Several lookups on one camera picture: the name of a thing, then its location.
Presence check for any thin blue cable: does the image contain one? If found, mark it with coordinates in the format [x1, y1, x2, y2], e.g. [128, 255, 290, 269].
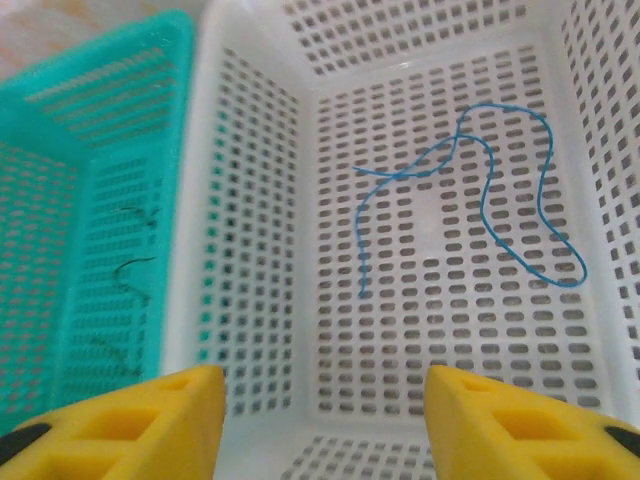
[352, 103, 587, 300]

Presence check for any thin black cable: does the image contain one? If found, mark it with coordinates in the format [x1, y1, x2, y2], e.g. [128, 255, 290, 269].
[89, 204, 161, 376]

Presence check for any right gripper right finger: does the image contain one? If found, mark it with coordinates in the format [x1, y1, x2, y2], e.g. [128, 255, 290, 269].
[423, 364, 640, 480]

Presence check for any patterned fabric backdrop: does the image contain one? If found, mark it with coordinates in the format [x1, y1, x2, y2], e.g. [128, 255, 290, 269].
[0, 0, 206, 84]

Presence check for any teal plastic basket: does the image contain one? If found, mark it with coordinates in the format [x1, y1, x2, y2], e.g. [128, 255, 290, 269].
[0, 9, 196, 431]

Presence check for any white plastic basket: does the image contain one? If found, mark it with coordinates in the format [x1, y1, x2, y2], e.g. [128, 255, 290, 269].
[164, 0, 640, 480]

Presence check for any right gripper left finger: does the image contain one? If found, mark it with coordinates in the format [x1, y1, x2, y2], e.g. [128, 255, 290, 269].
[0, 364, 227, 480]

